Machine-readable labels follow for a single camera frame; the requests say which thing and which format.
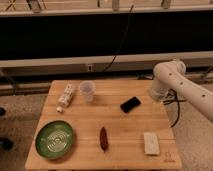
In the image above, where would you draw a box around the clear plastic cup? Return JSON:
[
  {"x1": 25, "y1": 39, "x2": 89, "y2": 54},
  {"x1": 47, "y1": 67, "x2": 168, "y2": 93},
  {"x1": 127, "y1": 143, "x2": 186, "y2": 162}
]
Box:
[{"x1": 79, "y1": 80, "x2": 96, "y2": 102}]

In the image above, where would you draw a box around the green plate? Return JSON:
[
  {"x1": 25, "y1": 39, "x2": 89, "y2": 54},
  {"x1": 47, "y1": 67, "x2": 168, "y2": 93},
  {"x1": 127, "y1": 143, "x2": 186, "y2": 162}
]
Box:
[{"x1": 35, "y1": 120, "x2": 75, "y2": 160}]

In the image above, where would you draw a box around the white wall outlet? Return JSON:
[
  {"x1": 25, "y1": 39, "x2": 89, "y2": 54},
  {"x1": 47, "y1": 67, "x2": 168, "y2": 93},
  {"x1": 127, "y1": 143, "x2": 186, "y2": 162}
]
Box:
[{"x1": 88, "y1": 65, "x2": 92, "y2": 72}]

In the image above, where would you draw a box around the black cable by table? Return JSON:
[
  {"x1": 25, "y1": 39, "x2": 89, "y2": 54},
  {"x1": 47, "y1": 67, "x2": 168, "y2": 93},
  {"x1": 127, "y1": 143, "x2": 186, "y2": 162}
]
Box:
[{"x1": 163, "y1": 89, "x2": 188, "y2": 129}]

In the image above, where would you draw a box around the black hanging cable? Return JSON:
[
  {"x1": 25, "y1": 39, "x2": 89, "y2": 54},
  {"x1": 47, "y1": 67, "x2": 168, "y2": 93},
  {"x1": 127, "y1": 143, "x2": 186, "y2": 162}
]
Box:
[{"x1": 101, "y1": 4, "x2": 135, "y2": 72}]

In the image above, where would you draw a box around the white sponge block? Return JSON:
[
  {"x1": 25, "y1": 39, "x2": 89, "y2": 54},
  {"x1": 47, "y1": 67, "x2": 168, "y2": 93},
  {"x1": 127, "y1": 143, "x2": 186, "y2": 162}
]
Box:
[{"x1": 144, "y1": 132, "x2": 160, "y2": 155}]

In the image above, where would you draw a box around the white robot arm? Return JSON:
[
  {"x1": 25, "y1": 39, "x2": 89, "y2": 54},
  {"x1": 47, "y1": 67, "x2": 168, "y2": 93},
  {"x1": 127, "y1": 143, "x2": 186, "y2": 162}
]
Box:
[{"x1": 150, "y1": 60, "x2": 213, "y2": 123}]

